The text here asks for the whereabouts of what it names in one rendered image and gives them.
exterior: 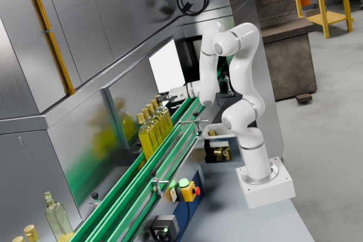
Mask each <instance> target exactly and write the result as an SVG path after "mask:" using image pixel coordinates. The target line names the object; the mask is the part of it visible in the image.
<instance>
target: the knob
mask: <svg viewBox="0 0 363 242"><path fill-rule="evenodd" d="M156 238H157V240H158V241H159V242H163V241H164V240H165V239H166V238H167V234H166V233H165V232H164V231H162V230H160V231H158V232H157V234H156Z"/></svg>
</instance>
